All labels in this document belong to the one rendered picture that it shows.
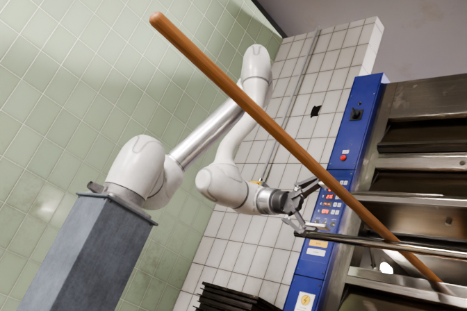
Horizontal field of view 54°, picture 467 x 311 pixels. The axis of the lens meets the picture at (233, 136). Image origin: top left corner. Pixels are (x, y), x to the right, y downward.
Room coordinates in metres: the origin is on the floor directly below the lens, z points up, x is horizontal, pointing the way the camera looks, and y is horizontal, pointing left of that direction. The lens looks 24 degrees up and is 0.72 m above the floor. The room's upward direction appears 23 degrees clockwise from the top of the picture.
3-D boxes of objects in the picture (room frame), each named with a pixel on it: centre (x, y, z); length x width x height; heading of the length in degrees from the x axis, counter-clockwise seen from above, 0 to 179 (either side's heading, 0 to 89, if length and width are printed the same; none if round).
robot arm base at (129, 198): (1.57, 0.29, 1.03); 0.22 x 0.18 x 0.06; 129
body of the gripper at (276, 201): (1.39, -0.25, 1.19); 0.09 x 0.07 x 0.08; 39
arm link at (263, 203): (1.45, -0.20, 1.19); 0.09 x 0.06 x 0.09; 129
